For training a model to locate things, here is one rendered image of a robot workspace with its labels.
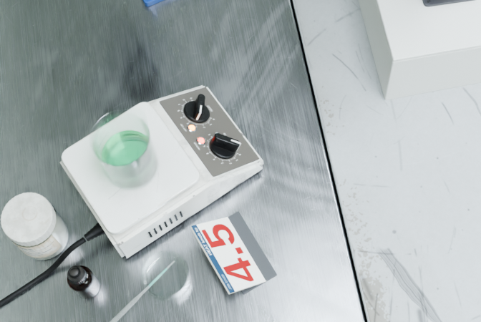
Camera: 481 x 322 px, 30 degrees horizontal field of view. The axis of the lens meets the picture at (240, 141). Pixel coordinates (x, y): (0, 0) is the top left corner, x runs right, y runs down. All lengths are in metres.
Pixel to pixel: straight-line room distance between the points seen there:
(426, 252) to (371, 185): 0.10
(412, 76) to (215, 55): 0.25
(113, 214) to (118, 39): 0.28
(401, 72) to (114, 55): 0.37
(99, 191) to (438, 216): 0.39
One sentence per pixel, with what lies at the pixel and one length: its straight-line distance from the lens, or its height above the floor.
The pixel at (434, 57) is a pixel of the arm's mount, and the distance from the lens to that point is 1.05.
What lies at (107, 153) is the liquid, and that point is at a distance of 0.98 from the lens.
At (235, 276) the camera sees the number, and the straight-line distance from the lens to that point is 1.02.
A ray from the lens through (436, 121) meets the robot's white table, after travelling 1.12.
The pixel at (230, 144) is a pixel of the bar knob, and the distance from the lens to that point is 1.03.
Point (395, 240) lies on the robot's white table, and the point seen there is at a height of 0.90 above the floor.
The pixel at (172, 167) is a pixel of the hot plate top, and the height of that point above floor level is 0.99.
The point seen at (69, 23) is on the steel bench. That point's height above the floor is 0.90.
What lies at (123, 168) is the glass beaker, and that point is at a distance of 0.94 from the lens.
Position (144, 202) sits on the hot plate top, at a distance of 0.99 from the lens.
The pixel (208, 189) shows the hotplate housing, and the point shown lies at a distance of 1.02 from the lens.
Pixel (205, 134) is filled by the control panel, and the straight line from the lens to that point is 1.05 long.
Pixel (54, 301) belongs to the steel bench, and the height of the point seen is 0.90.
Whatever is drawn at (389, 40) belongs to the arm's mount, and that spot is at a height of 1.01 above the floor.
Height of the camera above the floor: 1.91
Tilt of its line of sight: 67 degrees down
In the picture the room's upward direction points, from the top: 9 degrees counter-clockwise
